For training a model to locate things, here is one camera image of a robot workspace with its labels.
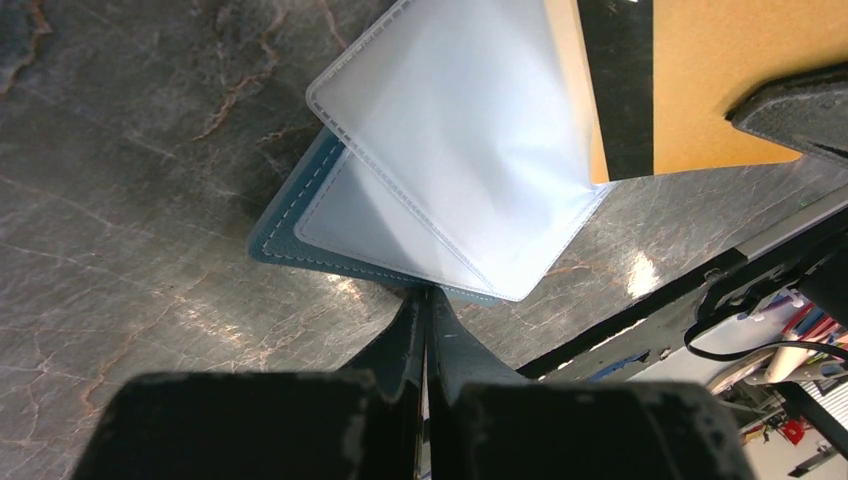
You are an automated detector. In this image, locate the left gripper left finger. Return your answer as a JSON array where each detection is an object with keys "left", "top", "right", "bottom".
[{"left": 73, "top": 290, "right": 426, "bottom": 479}]

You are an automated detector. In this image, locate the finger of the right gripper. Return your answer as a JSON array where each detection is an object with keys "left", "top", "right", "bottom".
[{"left": 726, "top": 62, "right": 847, "bottom": 168}]

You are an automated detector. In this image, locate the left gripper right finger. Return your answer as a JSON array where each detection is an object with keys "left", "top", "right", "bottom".
[{"left": 425, "top": 287, "right": 754, "bottom": 479}]

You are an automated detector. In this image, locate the blue card holder wallet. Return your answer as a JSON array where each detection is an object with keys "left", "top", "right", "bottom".
[{"left": 248, "top": 1, "right": 610, "bottom": 301}]

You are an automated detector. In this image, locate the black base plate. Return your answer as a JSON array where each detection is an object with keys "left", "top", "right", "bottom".
[{"left": 518, "top": 207, "right": 847, "bottom": 381}]

